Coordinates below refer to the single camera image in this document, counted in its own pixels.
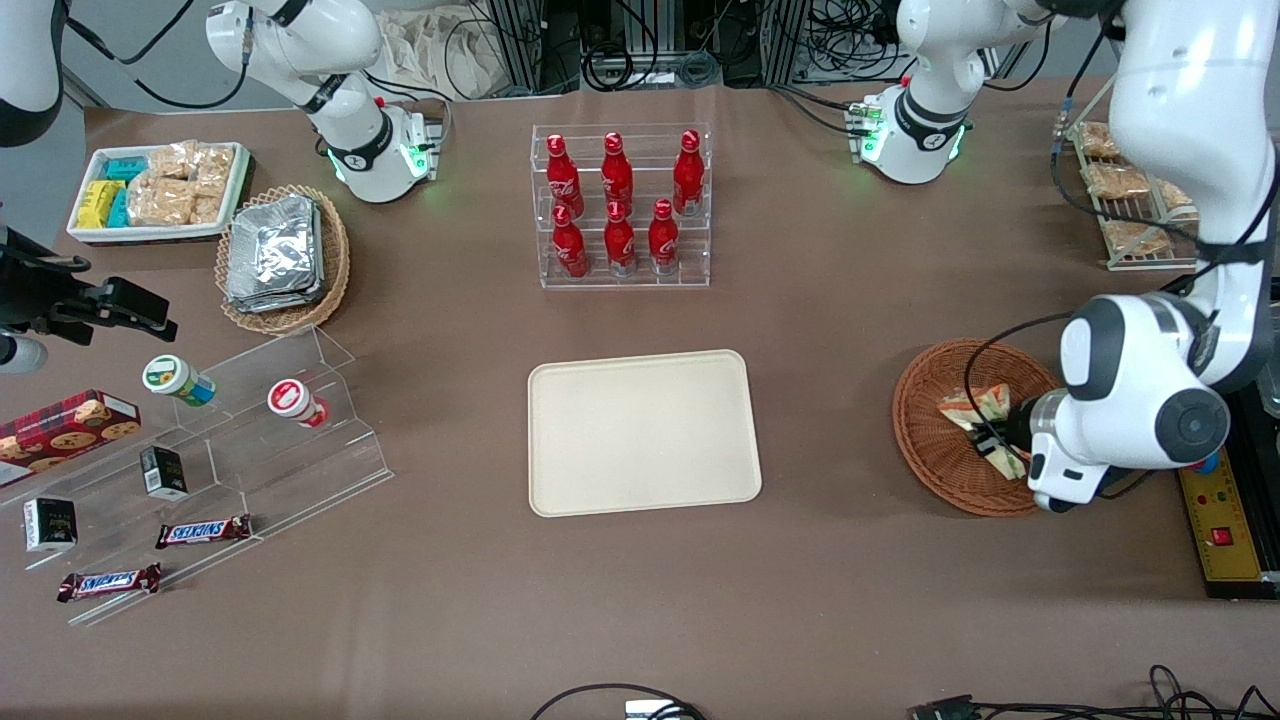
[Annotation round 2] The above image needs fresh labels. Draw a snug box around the aluminium profile frame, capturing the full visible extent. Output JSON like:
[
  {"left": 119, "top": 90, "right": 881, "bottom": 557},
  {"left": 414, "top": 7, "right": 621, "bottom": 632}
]
[
  {"left": 495, "top": 0, "right": 547, "bottom": 97},
  {"left": 763, "top": 0, "right": 813, "bottom": 87}
]

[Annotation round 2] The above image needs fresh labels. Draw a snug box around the beige cloth bag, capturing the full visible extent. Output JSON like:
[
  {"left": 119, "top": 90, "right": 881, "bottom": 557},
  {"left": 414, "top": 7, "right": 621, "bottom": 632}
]
[{"left": 378, "top": 8, "right": 503, "bottom": 101}]

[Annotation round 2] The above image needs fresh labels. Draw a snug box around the coiled black cable bundle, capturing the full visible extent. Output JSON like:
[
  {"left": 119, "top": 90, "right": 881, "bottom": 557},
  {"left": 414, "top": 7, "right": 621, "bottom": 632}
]
[{"left": 580, "top": 48, "right": 723, "bottom": 93}]

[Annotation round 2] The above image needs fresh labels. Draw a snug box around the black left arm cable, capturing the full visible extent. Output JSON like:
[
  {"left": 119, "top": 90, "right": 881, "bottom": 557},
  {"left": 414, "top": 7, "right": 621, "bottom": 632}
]
[{"left": 963, "top": 20, "right": 1273, "bottom": 441}]

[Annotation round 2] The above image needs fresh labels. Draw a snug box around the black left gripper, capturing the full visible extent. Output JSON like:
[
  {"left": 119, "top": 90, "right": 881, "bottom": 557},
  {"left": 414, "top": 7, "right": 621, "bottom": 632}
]
[{"left": 967, "top": 394, "right": 1043, "bottom": 465}]

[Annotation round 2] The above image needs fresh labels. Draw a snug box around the light tan wicker basket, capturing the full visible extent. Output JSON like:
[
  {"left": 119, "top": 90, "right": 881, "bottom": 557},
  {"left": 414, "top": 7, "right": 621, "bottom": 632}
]
[{"left": 215, "top": 184, "right": 352, "bottom": 336}]

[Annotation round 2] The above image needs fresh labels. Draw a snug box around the white plastic snack bin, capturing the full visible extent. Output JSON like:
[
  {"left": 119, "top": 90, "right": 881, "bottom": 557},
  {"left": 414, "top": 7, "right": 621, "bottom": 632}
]
[{"left": 67, "top": 142, "right": 253, "bottom": 246}]

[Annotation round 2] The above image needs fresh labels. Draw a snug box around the brown Snickers bar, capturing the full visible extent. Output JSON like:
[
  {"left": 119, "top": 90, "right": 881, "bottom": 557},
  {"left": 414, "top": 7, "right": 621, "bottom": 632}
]
[
  {"left": 155, "top": 514, "right": 254, "bottom": 550},
  {"left": 56, "top": 563, "right": 163, "bottom": 603}
]

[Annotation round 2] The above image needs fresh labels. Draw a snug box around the clear acrylic bottle rack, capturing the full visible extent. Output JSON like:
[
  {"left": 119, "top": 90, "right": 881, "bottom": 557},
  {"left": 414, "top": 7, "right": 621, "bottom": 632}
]
[{"left": 531, "top": 123, "right": 712, "bottom": 291}]

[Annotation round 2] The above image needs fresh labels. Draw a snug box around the clear acrylic stepped stand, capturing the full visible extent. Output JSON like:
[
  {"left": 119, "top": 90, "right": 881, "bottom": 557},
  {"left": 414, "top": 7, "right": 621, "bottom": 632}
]
[{"left": 0, "top": 325, "right": 395, "bottom": 628}]

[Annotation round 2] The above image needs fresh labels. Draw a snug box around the red cola bottle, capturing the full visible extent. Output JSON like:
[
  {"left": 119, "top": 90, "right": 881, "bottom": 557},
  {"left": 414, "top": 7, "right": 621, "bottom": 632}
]
[
  {"left": 545, "top": 134, "right": 585, "bottom": 219},
  {"left": 603, "top": 201, "right": 638, "bottom": 278},
  {"left": 601, "top": 132, "right": 635, "bottom": 216},
  {"left": 648, "top": 199, "right": 681, "bottom": 276},
  {"left": 551, "top": 206, "right": 590, "bottom": 279},
  {"left": 672, "top": 130, "right": 705, "bottom": 217}
]

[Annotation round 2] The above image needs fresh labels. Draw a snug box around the triangular sandwich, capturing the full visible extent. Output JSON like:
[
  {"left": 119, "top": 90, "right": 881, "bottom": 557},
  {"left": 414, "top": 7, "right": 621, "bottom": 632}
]
[{"left": 937, "top": 383, "right": 1031, "bottom": 481}]

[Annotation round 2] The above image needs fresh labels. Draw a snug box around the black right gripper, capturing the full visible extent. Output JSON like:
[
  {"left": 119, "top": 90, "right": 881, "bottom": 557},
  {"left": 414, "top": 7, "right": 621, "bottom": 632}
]
[{"left": 0, "top": 228, "right": 180, "bottom": 347}]

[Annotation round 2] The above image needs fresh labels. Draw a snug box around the silver foil packet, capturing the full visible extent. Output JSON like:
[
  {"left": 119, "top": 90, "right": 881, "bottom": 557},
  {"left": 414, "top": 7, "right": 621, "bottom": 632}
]
[
  {"left": 226, "top": 285, "right": 326, "bottom": 315},
  {"left": 229, "top": 194, "right": 321, "bottom": 299}
]

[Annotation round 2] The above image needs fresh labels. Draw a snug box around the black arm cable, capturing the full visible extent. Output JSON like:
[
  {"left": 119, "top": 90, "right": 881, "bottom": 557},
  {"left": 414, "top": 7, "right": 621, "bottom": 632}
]
[
  {"left": 963, "top": 20, "right": 1273, "bottom": 441},
  {"left": 62, "top": 0, "right": 251, "bottom": 111}
]

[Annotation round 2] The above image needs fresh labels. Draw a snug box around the red lid white cup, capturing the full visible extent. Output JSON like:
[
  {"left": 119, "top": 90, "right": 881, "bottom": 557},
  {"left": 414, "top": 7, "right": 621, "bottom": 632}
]
[{"left": 266, "top": 378, "right": 330, "bottom": 429}]

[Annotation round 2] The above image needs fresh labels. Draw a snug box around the yellow snack packet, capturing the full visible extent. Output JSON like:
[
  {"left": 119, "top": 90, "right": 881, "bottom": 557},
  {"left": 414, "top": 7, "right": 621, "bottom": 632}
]
[{"left": 77, "top": 180, "right": 121, "bottom": 229}]

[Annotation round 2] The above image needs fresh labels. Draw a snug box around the red tartan cookie box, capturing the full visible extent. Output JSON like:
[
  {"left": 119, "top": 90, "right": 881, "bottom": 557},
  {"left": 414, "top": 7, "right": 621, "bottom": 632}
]
[{"left": 0, "top": 389, "right": 142, "bottom": 488}]

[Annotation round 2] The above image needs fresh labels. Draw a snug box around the green lid white cup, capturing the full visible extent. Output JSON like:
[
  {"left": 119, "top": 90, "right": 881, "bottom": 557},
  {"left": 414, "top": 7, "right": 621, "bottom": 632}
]
[{"left": 141, "top": 354, "right": 217, "bottom": 407}]

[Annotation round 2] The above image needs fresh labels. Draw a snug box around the black and yellow control box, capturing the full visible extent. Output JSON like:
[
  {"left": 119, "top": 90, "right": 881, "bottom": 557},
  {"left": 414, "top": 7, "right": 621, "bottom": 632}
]
[{"left": 1175, "top": 280, "right": 1280, "bottom": 601}]

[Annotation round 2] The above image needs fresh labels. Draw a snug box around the beige plastic tray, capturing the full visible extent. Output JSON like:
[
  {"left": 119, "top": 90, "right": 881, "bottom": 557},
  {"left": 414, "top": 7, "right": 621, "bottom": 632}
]
[{"left": 527, "top": 349, "right": 763, "bottom": 519}]

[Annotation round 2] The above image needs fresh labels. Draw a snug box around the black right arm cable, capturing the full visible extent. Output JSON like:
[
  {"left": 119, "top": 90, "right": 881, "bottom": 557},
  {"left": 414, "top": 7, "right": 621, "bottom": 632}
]
[{"left": 62, "top": 0, "right": 251, "bottom": 111}]

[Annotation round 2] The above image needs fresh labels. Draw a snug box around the brown wicker basket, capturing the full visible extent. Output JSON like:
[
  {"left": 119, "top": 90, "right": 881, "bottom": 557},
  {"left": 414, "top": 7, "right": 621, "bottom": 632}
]
[{"left": 892, "top": 339, "right": 1067, "bottom": 518}]

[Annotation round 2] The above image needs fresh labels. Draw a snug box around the small black carton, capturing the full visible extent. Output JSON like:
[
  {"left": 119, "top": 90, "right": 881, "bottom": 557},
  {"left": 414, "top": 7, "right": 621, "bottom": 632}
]
[
  {"left": 23, "top": 497, "right": 78, "bottom": 554},
  {"left": 139, "top": 446, "right": 190, "bottom": 502}
]

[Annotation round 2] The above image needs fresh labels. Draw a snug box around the black cable with white plug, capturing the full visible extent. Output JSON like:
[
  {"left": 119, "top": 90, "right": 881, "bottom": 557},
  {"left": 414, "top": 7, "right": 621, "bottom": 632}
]
[{"left": 528, "top": 683, "right": 707, "bottom": 720}]

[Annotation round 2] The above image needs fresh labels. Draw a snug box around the white wire rack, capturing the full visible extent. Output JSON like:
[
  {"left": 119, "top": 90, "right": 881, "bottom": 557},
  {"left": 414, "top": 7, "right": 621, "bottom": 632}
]
[{"left": 1063, "top": 100, "right": 1217, "bottom": 273}]

